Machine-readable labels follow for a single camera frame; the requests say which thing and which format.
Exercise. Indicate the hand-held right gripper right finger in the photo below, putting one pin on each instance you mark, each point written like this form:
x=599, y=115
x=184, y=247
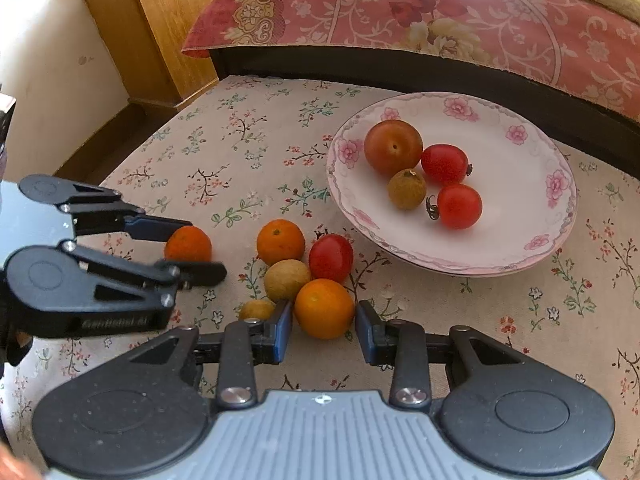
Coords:
x=367, y=335

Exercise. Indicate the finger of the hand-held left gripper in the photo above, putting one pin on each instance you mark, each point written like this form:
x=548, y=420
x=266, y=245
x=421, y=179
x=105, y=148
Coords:
x=200, y=272
x=160, y=229

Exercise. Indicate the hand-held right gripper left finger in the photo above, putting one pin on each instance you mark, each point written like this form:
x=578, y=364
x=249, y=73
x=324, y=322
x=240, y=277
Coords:
x=284, y=330

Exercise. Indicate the small mandarin orange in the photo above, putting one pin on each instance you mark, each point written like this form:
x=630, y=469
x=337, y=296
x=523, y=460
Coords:
x=324, y=308
x=188, y=244
x=280, y=241

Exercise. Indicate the red cherry tomato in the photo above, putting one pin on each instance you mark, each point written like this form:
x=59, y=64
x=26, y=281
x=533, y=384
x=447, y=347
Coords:
x=459, y=206
x=330, y=258
x=444, y=164

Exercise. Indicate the white plate with pink flowers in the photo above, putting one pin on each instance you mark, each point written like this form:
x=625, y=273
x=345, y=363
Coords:
x=500, y=230

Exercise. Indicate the large orange-red tomato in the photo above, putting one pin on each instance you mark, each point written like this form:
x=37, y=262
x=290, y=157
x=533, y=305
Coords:
x=393, y=147

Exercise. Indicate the wooden nightstand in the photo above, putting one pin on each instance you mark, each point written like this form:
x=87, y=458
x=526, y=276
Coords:
x=150, y=35

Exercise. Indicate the bed with pink floral quilt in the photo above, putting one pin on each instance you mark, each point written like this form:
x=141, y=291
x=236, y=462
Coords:
x=450, y=10

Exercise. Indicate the dark bed frame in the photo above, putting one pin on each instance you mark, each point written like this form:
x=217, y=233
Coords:
x=400, y=77

